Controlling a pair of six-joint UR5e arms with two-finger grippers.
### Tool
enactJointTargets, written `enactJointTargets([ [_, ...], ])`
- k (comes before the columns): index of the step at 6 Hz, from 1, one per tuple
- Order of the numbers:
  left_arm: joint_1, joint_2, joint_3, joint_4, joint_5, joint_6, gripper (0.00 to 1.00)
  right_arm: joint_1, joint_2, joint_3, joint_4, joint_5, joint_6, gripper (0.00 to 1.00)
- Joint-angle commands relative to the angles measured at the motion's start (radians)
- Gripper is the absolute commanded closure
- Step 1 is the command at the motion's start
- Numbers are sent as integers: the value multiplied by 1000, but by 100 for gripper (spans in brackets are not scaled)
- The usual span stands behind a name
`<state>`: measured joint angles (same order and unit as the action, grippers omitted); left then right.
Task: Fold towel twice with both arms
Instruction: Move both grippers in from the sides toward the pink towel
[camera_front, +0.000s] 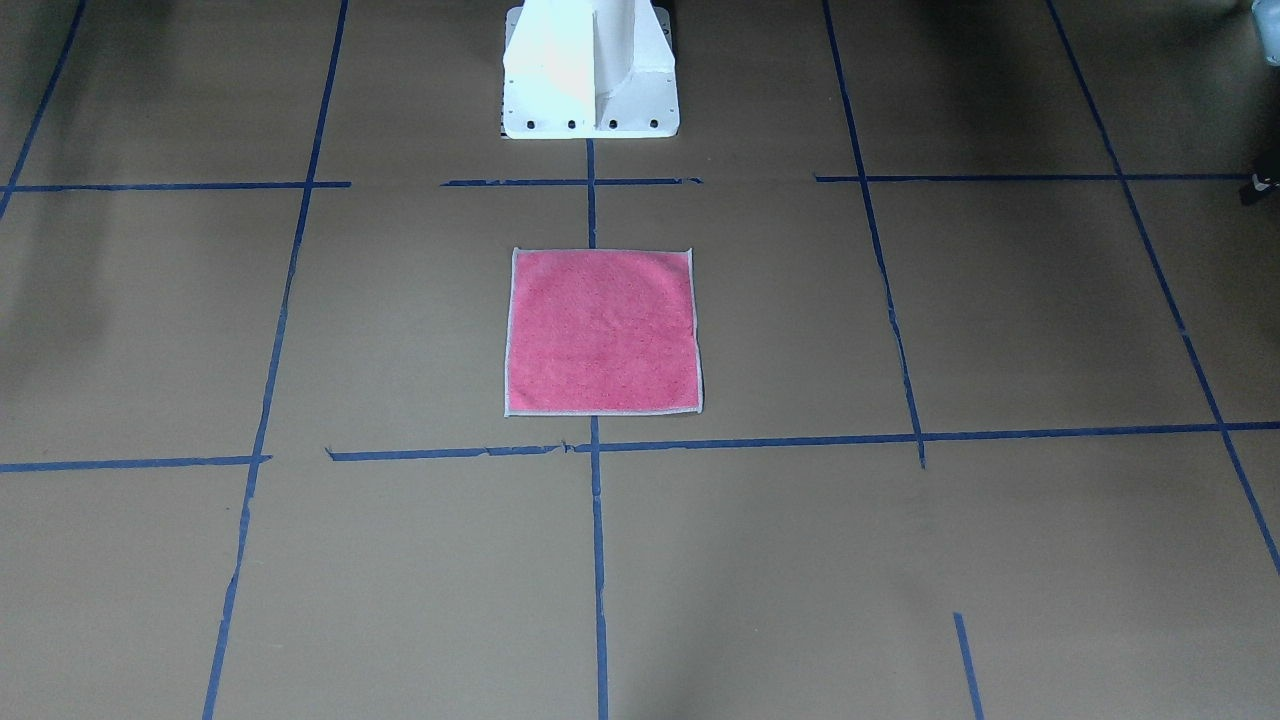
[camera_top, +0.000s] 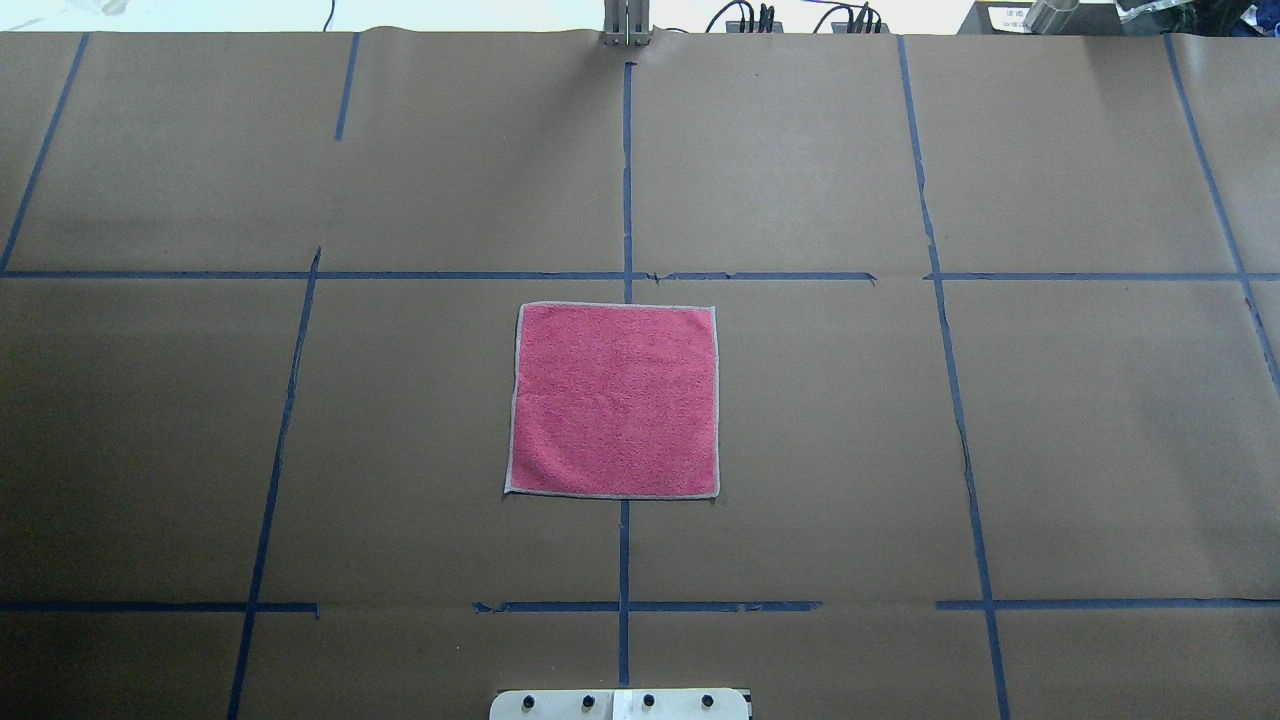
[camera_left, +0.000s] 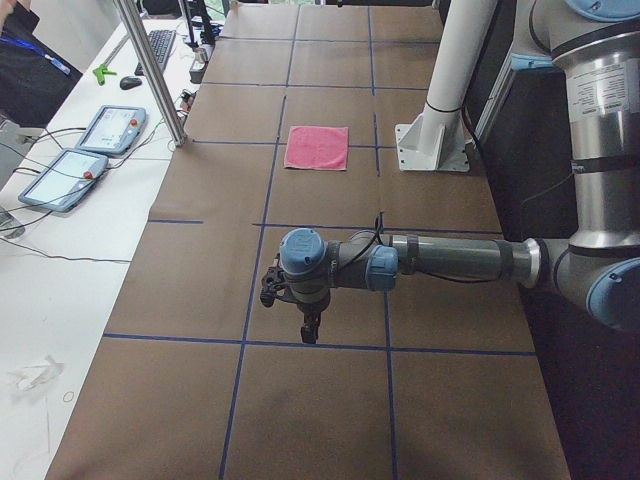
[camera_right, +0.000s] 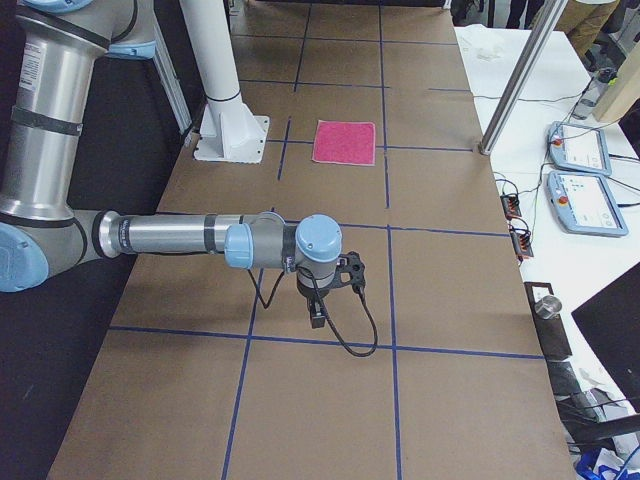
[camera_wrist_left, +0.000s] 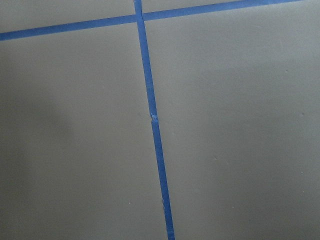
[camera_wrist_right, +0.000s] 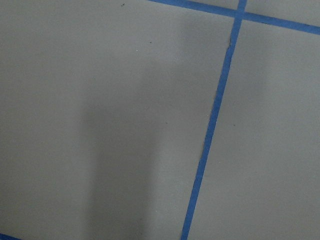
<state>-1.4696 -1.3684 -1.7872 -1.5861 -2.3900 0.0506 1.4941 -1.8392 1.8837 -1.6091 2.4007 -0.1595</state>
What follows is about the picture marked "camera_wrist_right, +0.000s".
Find long blue tape strip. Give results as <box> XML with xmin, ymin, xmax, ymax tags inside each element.
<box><xmin>180</xmin><ymin>0</ymin><xmax>247</xmax><ymax>240</ymax></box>

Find crossing blue tape strip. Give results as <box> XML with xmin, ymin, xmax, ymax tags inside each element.
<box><xmin>152</xmin><ymin>0</ymin><xmax>320</xmax><ymax>36</ymax></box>

